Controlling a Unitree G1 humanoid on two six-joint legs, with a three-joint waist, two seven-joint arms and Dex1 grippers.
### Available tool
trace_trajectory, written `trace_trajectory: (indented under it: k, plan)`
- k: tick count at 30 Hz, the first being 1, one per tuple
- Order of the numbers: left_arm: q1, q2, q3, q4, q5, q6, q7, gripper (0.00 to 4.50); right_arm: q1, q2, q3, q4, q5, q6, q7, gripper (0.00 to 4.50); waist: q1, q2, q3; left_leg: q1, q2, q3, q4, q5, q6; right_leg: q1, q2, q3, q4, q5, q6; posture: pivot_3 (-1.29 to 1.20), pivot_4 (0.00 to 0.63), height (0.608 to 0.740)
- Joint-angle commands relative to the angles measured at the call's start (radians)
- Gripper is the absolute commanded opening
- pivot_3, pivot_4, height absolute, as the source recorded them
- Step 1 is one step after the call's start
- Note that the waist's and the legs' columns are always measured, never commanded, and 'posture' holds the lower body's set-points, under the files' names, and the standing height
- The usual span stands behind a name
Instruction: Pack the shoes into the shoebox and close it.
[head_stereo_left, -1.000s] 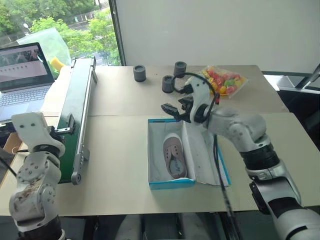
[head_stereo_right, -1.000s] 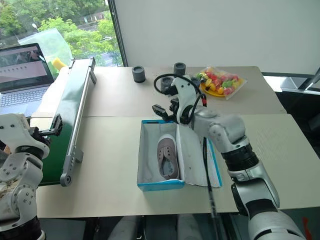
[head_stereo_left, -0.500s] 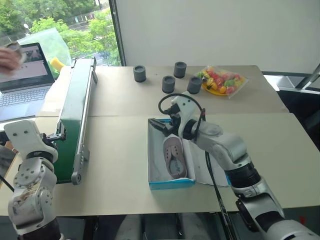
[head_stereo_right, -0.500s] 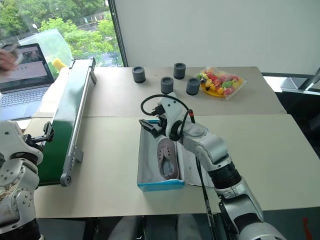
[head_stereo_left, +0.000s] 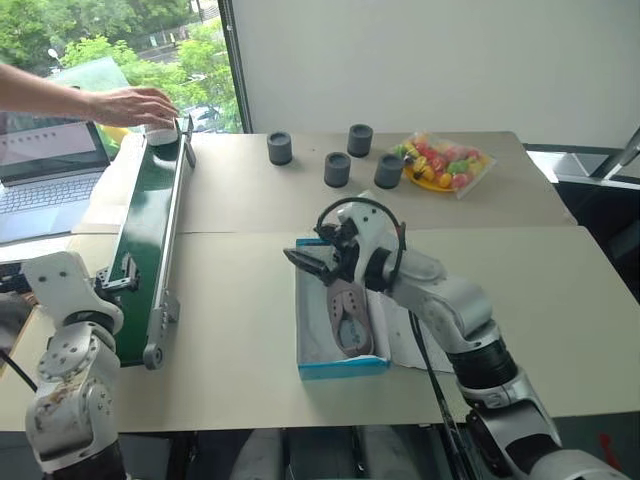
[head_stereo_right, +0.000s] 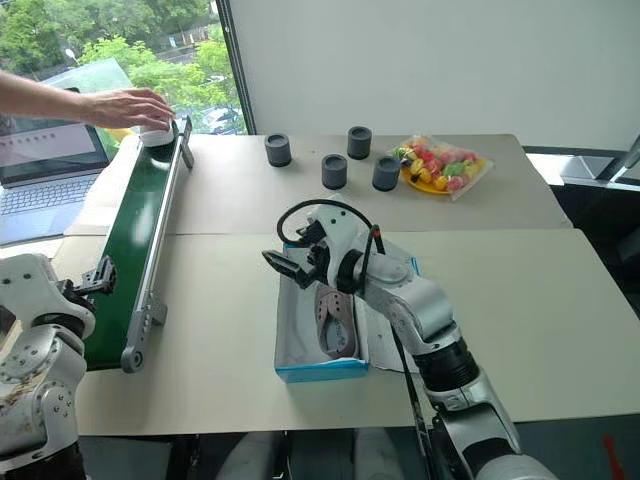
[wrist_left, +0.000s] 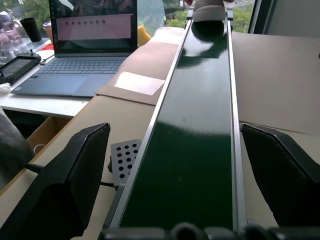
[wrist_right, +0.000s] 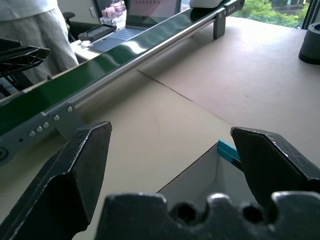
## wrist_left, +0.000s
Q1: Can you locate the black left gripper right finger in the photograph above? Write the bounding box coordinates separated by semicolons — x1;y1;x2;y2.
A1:
239;123;320;228

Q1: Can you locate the dark grey chair back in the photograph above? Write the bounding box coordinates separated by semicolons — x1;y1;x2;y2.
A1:
0;106;35;191

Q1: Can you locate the black handheld controller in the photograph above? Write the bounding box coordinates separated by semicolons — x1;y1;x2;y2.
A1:
0;49;42;85

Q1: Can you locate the white desk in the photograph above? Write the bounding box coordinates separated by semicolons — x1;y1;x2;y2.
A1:
0;44;91;118

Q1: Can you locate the yellow object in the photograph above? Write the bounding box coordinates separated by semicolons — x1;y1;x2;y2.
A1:
136;24;153;47

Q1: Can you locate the grey laptop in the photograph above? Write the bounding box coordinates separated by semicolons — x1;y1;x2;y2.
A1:
10;0;139;98

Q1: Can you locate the clear plastic box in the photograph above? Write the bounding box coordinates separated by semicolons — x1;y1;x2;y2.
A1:
0;37;33;66

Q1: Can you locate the green conveyor belt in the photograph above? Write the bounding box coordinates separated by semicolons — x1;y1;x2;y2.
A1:
101;7;251;233

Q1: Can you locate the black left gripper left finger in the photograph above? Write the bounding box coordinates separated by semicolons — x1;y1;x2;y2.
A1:
0;122;111;240

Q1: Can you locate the black cylindrical cup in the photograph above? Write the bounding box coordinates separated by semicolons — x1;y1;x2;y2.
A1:
19;17;43;43

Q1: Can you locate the perforated grey metal motor box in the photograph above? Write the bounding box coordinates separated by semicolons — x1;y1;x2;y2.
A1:
107;138;142;188

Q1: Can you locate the grey slip-on shoe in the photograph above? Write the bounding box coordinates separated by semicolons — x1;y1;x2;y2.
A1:
192;0;226;23

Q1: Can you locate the brown cardboard shoebox lid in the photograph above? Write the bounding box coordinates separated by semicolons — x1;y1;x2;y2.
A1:
94;26;186;106

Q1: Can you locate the black cable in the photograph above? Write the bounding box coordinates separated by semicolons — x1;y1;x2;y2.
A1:
24;163;45;173

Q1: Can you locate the brown flower pot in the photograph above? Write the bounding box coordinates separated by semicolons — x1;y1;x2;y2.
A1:
42;20;55;43

